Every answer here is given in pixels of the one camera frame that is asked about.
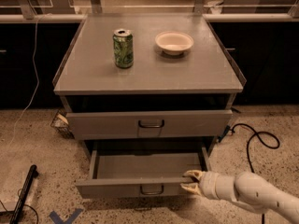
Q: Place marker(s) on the wire basket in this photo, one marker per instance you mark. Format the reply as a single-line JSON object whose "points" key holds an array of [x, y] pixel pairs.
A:
{"points": [[60, 125]]}

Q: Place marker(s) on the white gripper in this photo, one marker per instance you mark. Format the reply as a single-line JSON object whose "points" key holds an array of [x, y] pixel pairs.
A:
{"points": [[209, 184]]}

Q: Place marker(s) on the green soda can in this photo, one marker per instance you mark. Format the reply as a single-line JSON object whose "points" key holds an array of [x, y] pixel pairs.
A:
{"points": [[123, 48]]}

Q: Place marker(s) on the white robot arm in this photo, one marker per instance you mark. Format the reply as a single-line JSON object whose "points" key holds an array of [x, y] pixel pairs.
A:
{"points": [[245, 190]]}

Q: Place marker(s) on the grey drawer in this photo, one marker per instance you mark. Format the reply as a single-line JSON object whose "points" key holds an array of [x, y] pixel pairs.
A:
{"points": [[151, 124], [142, 167]]}

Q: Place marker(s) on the grey drawer cabinet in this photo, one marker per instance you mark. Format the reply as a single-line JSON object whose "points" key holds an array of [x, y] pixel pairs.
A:
{"points": [[204, 77]]}

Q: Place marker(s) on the white paper bowl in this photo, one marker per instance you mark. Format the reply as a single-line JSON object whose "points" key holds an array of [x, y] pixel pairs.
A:
{"points": [[173, 43]]}

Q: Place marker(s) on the black bar on floor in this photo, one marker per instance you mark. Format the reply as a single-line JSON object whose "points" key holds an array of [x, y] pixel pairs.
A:
{"points": [[32, 174]]}

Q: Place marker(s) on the grey top drawer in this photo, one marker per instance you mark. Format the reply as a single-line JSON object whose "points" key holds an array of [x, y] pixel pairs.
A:
{"points": [[151, 124]]}

